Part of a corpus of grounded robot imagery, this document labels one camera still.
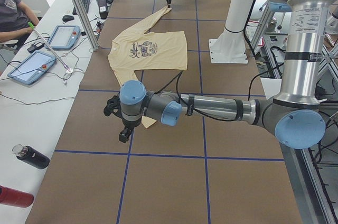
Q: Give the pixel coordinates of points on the cream long sleeve shirt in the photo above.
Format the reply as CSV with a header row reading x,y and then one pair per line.
x,y
137,48

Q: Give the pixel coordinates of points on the black water bottle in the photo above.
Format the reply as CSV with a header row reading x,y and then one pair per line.
x,y
30,156

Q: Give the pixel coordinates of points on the black computer mouse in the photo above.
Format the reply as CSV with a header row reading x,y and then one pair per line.
x,y
67,18

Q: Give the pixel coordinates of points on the near blue teach pendant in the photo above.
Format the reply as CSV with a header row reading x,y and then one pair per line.
x,y
32,68

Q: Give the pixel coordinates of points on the blue teach pendant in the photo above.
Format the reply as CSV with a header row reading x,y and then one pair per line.
x,y
32,68
64,37

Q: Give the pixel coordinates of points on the far blue teach pendant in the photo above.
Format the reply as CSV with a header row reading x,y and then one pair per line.
x,y
64,37

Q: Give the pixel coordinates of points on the thin metal rod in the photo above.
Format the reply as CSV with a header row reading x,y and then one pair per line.
x,y
68,69

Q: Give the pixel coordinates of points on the red water bottle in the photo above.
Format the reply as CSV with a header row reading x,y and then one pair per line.
x,y
16,198

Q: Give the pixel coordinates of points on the seated person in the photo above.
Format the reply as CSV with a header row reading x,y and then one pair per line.
x,y
15,15

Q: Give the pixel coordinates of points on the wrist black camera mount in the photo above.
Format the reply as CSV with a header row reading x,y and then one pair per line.
x,y
113,106

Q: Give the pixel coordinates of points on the white pedestal column base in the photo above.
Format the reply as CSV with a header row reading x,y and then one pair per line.
x,y
230,46

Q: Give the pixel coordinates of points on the aluminium frame post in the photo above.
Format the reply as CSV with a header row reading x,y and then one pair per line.
x,y
78,4

